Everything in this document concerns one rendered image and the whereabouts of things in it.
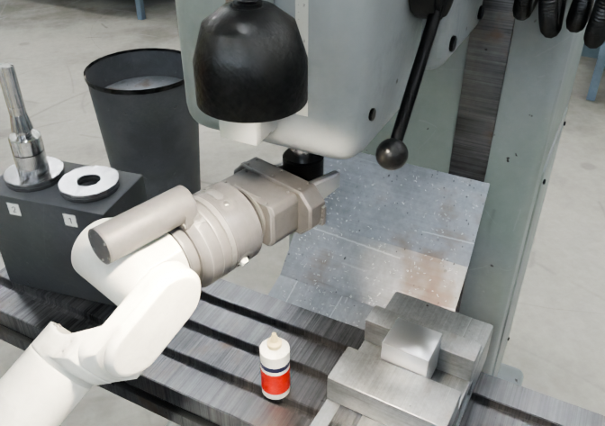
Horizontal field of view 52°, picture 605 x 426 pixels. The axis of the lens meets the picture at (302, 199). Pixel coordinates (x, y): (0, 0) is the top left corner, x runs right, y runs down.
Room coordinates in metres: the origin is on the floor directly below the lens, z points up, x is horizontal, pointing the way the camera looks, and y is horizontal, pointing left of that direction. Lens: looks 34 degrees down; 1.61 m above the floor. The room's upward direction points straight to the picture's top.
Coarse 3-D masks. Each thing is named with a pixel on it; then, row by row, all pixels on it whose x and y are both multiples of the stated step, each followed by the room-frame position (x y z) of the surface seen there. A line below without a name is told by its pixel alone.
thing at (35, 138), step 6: (36, 132) 0.85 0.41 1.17; (12, 138) 0.83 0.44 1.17; (18, 138) 0.83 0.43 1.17; (24, 138) 0.83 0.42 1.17; (30, 138) 0.83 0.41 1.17; (36, 138) 0.83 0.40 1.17; (12, 144) 0.82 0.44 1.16; (18, 144) 0.82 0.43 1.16; (24, 144) 0.82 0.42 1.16; (30, 144) 0.82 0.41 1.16
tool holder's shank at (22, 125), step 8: (0, 64) 0.85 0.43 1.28; (8, 64) 0.85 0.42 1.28; (0, 72) 0.83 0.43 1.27; (8, 72) 0.83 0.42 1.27; (0, 80) 0.83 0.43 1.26; (8, 80) 0.83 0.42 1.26; (16, 80) 0.84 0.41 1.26; (8, 88) 0.83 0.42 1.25; (16, 88) 0.84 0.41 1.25; (8, 96) 0.83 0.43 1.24; (16, 96) 0.83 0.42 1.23; (8, 104) 0.83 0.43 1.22; (16, 104) 0.83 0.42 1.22; (8, 112) 0.84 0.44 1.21; (16, 112) 0.83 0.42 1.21; (24, 112) 0.84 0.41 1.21; (16, 120) 0.83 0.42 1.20; (24, 120) 0.83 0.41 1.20; (16, 128) 0.83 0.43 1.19; (24, 128) 0.83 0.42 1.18; (32, 128) 0.84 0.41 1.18; (16, 136) 0.83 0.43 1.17; (24, 136) 0.83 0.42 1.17
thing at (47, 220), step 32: (0, 192) 0.80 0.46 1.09; (32, 192) 0.80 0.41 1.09; (64, 192) 0.78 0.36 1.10; (96, 192) 0.78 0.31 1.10; (128, 192) 0.80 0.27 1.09; (0, 224) 0.80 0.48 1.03; (32, 224) 0.78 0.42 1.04; (64, 224) 0.76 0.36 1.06; (32, 256) 0.78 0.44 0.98; (64, 256) 0.76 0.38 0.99; (64, 288) 0.77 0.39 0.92
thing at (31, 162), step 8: (40, 144) 0.84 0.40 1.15; (16, 152) 0.82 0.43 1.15; (24, 152) 0.82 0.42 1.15; (32, 152) 0.82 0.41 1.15; (40, 152) 0.83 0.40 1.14; (16, 160) 0.82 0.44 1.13; (24, 160) 0.82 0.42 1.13; (32, 160) 0.82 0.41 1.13; (40, 160) 0.83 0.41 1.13; (16, 168) 0.83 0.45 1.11; (24, 168) 0.82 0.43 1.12; (32, 168) 0.82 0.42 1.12; (40, 168) 0.83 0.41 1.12; (48, 168) 0.84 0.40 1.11; (24, 176) 0.82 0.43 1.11; (32, 176) 0.82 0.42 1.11
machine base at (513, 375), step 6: (504, 366) 1.24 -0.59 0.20; (510, 366) 1.24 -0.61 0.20; (498, 372) 1.21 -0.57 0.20; (504, 372) 1.21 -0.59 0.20; (510, 372) 1.21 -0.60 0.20; (516, 372) 1.21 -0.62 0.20; (504, 378) 1.19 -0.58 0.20; (510, 378) 1.19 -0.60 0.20; (516, 378) 1.19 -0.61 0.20; (522, 378) 1.20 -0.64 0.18; (516, 384) 1.17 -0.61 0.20
